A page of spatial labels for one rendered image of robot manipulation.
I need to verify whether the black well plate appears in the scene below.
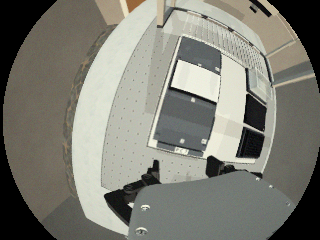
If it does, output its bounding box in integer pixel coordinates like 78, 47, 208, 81
240, 129, 265, 158

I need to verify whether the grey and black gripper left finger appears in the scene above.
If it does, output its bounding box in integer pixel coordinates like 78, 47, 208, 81
104, 160, 162, 227

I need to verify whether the grey perforated base plate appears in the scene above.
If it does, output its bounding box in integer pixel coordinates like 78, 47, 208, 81
101, 17, 274, 191

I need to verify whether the dark grey plate carrier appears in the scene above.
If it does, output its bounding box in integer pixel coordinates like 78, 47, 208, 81
153, 36, 222, 157

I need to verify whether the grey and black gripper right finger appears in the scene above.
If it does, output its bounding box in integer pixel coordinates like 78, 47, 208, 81
205, 155, 263, 179

